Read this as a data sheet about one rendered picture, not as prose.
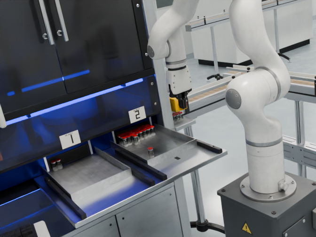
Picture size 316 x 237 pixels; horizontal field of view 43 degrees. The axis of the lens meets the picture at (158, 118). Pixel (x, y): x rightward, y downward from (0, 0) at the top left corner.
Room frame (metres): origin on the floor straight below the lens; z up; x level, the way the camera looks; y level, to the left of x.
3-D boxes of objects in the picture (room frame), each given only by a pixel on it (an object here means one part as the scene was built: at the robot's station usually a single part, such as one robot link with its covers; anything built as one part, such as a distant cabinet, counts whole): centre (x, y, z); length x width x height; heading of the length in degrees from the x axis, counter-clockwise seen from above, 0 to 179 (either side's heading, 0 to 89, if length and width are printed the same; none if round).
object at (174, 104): (1.92, -0.11, 1.00); 0.08 x 0.07 x 0.07; 30
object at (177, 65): (1.56, -0.11, 1.27); 0.09 x 0.08 x 0.03; 120
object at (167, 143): (1.69, 0.05, 0.90); 0.34 x 0.26 x 0.04; 31
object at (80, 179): (1.52, 0.34, 0.90); 0.34 x 0.26 x 0.04; 30
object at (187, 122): (1.96, -0.10, 0.87); 0.14 x 0.13 x 0.02; 30
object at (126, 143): (1.78, 0.10, 0.90); 0.18 x 0.02 x 0.05; 121
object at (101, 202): (1.54, 0.16, 0.87); 0.70 x 0.48 x 0.02; 120
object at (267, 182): (1.20, -0.34, 0.95); 0.19 x 0.19 x 0.18
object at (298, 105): (2.12, -0.81, 0.46); 0.09 x 0.09 x 0.77; 30
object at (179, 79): (1.56, -0.11, 1.21); 0.10 x 0.08 x 0.11; 120
